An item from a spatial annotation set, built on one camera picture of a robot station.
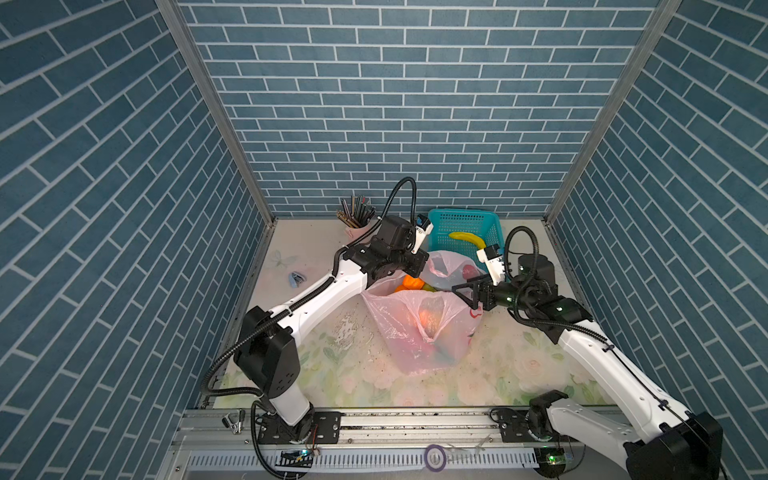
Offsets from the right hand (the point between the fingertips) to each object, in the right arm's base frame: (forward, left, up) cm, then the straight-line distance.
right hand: (460, 281), depth 75 cm
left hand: (+8, +8, 0) cm, 12 cm away
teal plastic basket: (+38, -14, -17) cm, 44 cm away
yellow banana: (+34, -8, -21) cm, 41 cm away
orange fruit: (+9, +13, -15) cm, 22 cm away
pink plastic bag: (-8, +8, -11) cm, 16 cm away
